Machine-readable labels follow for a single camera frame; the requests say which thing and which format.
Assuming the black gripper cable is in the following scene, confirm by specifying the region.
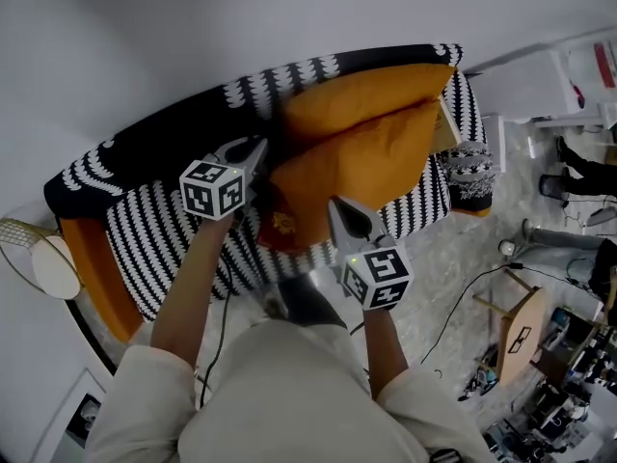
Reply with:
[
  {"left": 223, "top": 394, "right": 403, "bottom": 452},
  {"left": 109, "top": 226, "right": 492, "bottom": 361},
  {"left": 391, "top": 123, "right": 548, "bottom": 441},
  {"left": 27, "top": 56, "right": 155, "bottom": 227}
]
[{"left": 197, "top": 219, "right": 235, "bottom": 410}]

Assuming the black white patterned sofa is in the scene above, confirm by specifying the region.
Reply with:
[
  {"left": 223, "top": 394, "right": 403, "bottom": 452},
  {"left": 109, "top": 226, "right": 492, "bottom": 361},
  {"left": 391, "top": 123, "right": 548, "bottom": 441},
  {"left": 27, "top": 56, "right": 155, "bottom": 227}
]
[{"left": 42, "top": 42, "right": 496, "bottom": 344}]

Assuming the person's left forearm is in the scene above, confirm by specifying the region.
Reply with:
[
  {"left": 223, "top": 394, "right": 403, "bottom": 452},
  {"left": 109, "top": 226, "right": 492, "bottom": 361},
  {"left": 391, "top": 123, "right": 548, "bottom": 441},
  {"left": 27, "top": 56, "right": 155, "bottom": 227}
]
[{"left": 149, "top": 209, "right": 238, "bottom": 370}]

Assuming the person's dark trouser leg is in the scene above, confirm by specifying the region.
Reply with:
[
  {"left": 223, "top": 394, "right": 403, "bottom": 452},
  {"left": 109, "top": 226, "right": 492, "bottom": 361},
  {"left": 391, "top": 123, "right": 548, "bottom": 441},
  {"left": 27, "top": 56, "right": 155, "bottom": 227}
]
[{"left": 279, "top": 275, "right": 349, "bottom": 330}]

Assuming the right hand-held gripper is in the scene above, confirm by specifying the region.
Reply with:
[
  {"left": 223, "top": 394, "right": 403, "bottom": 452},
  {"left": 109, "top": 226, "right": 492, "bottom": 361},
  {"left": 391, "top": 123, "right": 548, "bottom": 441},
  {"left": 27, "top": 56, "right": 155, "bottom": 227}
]
[{"left": 328, "top": 197, "right": 415, "bottom": 312}]

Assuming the person's right forearm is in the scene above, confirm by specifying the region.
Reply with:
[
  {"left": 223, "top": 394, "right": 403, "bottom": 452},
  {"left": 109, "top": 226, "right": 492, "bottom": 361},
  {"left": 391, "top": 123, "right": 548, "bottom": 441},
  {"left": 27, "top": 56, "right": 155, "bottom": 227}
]
[{"left": 361, "top": 305, "right": 411, "bottom": 400}]

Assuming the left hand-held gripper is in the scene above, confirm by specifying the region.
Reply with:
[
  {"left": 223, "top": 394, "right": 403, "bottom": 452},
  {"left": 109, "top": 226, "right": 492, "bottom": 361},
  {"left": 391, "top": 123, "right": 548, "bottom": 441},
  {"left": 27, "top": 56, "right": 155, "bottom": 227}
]
[{"left": 178, "top": 136, "right": 269, "bottom": 222}]

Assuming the pile of electronic equipment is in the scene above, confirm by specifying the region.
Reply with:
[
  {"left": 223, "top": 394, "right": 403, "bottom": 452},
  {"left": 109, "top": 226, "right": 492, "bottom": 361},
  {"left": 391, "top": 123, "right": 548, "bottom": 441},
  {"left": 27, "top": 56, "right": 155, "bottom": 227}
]
[{"left": 457, "top": 299, "right": 617, "bottom": 463}]

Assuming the person's grey shoe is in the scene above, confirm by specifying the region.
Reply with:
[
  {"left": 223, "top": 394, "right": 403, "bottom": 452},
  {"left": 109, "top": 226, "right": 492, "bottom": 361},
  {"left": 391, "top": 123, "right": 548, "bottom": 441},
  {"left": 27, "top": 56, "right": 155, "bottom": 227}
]
[{"left": 259, "top": 282, "right": 290, "bottom": 320}]

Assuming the white cabinet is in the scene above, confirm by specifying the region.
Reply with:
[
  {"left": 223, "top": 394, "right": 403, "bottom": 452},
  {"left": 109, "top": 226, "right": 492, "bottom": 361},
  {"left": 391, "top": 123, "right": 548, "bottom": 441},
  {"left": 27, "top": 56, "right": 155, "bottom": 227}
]
[{"left": 474, "top": 48, "right": 587, "bottom": 118}]

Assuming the orange cushion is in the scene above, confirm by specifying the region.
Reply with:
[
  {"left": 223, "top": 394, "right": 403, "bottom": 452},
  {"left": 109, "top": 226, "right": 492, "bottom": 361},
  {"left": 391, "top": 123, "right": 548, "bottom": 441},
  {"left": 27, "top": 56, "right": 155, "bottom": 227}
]
[
  {"left": 282, "top": 64, "right": 457, "bottom": 140},
  {"left": 268, "top": 98, "right": 443, "bottom": 251}
]

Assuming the person's white shirt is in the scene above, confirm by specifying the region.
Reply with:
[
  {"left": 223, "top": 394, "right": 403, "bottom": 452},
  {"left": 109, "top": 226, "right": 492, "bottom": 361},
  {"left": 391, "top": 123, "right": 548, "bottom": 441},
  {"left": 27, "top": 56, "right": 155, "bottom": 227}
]
[{"left": 84, "top": 322, "right": 489, "bottom": 463}]

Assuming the beige flat box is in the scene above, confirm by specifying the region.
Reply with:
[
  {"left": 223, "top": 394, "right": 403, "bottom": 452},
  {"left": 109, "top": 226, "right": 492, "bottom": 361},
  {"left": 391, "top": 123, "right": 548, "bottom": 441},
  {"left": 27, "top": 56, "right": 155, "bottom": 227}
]
[{"left": 431, "top": 95, "right": 463, "bottom": 156}]

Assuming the white panel with red label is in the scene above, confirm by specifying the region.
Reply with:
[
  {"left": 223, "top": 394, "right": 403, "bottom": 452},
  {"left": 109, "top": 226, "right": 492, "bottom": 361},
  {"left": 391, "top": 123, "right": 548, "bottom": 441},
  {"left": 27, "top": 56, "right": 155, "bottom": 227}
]
[{"left": 592, "top": 40, "right": 617, "bottom": 91}]

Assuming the wooden stool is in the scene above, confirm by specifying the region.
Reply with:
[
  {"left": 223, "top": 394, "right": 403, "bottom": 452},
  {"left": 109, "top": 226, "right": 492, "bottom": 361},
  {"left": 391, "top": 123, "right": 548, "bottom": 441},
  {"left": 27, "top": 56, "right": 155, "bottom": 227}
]
[{"left": 472, "top": 266, "right": 551, "bottom": 388}]

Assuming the black mesh wastebasket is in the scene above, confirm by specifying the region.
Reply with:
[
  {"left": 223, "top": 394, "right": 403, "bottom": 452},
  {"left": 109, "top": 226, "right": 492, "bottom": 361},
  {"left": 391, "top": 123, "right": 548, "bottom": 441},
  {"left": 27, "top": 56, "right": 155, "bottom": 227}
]
[{"left": 538, "top": 173, "right": 570, "bottom": 198}]

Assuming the white seat cushion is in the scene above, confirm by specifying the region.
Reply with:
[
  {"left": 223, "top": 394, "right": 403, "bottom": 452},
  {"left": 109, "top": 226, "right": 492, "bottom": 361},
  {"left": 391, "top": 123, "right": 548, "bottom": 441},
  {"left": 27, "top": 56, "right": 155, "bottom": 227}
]
[{"left": 30, "top": 234, "right": 83, "bottom": 301}]

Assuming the red embroidered cushion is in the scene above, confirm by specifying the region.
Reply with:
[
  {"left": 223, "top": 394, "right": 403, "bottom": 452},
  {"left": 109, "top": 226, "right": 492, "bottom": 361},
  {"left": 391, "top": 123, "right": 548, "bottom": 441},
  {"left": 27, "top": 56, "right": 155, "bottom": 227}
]
[{"left": 256, "top": 183, "right": 314, "bottom": 255}]

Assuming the black floor cable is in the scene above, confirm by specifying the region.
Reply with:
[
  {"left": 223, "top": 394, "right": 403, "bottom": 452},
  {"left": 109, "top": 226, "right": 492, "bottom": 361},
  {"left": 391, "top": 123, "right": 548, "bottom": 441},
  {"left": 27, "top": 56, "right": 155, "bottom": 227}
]
[{"left": 420, "top": 261, "right": 524, "bottom": 365}]

